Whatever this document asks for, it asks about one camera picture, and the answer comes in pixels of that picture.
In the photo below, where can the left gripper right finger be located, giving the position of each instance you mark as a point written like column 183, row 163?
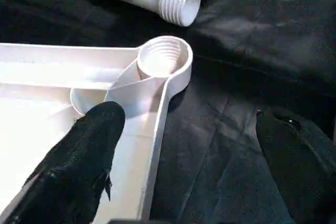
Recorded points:
column 304, row 177

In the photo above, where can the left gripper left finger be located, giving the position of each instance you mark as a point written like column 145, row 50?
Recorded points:
column 68, row 177

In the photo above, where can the white plastic table leg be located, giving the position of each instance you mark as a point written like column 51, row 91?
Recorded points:
column 157, row 1

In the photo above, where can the white plastic table top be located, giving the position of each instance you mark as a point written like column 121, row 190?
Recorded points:
column 42, row 103

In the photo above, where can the black work mat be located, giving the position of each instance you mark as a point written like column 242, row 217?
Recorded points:
column 247, row 72

